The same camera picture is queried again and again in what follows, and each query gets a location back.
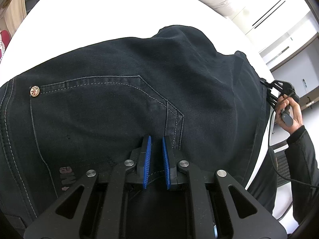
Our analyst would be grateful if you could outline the black denim pants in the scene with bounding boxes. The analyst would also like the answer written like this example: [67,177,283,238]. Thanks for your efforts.
[1,25,270,230]

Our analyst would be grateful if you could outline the black jacket right forearm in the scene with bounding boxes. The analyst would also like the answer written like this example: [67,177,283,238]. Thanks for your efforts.
[285,126,318,223]

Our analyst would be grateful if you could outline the person's right hand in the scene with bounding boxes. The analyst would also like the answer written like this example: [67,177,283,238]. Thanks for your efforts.
[275,94,303,135]

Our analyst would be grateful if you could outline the white wardrobe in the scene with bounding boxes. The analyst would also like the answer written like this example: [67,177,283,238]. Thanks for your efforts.
[230,0,314,70]

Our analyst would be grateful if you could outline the white bed sheet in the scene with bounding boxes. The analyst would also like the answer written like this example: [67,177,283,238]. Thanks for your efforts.
[1,0,273,83]

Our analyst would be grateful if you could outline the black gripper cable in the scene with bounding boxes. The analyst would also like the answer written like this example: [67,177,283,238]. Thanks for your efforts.
[264,104,319,221]

